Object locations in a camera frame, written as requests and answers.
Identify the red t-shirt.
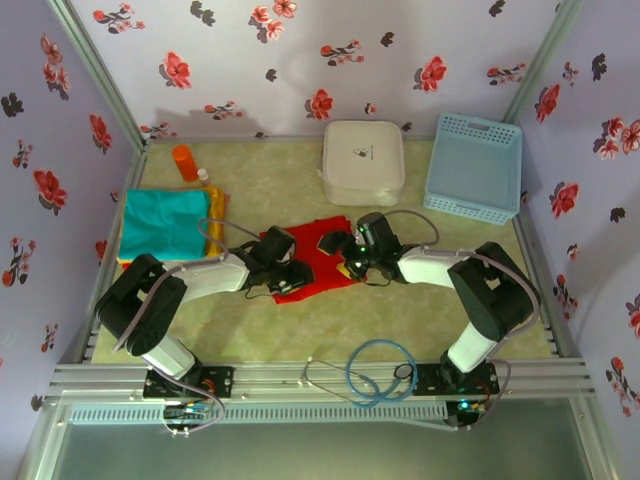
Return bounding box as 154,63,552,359
258,214,356,305

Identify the folded yellow t-shirt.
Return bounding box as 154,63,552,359
204,185,229,256

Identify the white zip case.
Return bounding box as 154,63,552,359
318,119,406,207

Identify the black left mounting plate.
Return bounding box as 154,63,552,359
143,366,235,401

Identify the black mounting plate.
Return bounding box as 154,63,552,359
143,366,235,401
417,360,501,397

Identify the blue stethoscope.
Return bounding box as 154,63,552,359
301,338,419,408

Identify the folded teal t-shirt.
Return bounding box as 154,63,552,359
122,188,212,261

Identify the light blue perforated basket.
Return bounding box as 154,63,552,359
423,112,524,226

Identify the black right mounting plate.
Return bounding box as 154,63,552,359
417,360,501,397

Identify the orange pill bottle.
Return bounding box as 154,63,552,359
171,144,201,182

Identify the left circuit board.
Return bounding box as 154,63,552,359
164,404,209,420

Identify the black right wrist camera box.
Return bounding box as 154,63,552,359
356,211,400,247

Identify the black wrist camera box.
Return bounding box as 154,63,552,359
260,225,297,262
356,211,400,247

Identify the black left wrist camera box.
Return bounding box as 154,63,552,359
260,225,297,262

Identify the grey right arm cable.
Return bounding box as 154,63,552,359
384,209,542,346

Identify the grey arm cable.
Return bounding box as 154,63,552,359
384,209,542,346
112,217,264,354

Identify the grey left arm cable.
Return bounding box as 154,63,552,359
112,217,264,354

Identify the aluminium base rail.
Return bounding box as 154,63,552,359
47,355,599,401

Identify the white slotted cable duct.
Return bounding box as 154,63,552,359
69,402,449,425

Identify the grey left base cable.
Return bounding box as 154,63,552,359
162,384,226,437

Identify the grey base cable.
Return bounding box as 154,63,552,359
162,384,226,437
469,359,512,432

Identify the aluminium left side rail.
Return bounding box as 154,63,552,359
87,144,149,361

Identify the grey right base cable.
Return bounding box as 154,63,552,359
469,359,512,432

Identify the aluminium left corner post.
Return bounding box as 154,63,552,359
44,0,149,149

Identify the aluminium corner post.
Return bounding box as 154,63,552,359
503,0,586,126
44,0,149,149

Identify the aluminium right corner post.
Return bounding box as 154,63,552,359
503,0,586,126

